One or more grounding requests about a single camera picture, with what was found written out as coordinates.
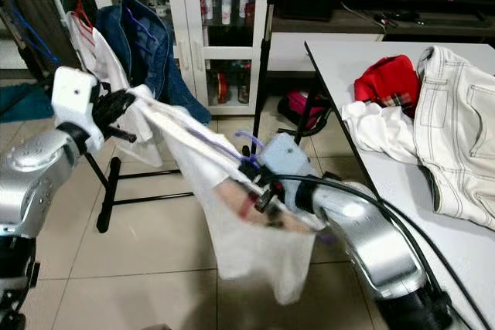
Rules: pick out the red can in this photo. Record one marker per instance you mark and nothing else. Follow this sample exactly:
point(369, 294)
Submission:
point(222, 89)

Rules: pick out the white printed t-shirt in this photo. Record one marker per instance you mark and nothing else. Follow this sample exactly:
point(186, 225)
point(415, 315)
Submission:
point(247, 256)

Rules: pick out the thin white garment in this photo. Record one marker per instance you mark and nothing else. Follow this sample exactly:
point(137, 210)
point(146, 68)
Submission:
point(102, 56)

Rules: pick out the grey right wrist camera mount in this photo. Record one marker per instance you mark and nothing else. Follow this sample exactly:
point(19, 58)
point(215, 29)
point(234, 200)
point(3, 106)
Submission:
point(282, 160)

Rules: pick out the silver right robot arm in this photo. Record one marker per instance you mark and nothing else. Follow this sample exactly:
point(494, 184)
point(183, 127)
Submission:
point(379, 245)

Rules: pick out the white table with black legs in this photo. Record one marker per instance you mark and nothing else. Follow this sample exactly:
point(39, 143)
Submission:
point(344, 63)

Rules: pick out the pink bag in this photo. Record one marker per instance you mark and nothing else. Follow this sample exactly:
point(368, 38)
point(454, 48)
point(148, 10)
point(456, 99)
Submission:
point(298, 107)

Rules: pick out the white glass-door cabinet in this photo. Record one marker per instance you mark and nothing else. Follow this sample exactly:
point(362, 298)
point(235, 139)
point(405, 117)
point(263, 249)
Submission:
point(186, 56)

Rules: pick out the red garment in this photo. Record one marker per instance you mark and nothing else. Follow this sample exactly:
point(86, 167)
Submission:
point(387, 79)

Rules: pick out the white stitched jeans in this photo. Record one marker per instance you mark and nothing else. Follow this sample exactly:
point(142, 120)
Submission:
point(456, 129)

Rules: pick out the teal rug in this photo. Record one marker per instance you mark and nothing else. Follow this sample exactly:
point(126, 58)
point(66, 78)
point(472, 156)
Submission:
point(15, 102)

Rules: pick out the blue denim jacket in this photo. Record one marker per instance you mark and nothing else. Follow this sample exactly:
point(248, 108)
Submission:
point(153, 48)

